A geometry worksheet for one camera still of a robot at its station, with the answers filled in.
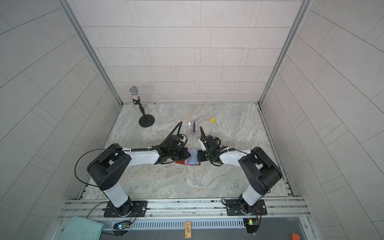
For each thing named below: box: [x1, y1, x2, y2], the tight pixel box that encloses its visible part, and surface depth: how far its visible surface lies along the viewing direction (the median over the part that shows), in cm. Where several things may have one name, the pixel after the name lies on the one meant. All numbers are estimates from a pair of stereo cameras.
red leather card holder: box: [175, 147, 201, 166], surface depth 87 cm
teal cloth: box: [60, 216, 105, 240], surface depth 66 cm
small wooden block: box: [184, 221, 192, 239], surface depth 67 cm
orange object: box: [291, 232, 301, 240], surface depth 65 cm
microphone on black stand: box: [129, 86, 155, 128], surface depth 98 cm
